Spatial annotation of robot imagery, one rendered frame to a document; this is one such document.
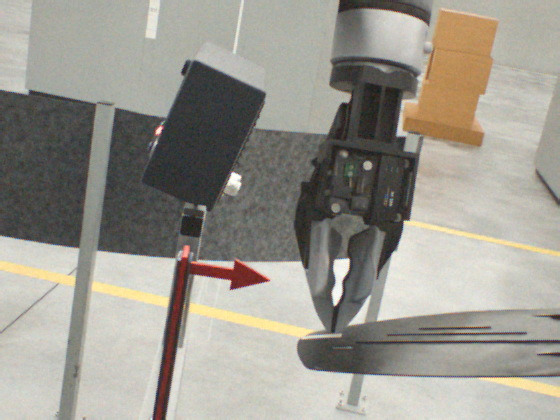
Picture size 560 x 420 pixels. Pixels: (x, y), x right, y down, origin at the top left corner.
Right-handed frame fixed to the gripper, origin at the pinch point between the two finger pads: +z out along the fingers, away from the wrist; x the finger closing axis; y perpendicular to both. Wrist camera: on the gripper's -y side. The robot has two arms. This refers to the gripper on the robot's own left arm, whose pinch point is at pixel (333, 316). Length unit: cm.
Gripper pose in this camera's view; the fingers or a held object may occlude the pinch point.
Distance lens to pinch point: 70.7
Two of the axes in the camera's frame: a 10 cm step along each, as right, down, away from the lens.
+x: 9.8, 1.6, 0.9
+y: 0.9, -0.1, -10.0
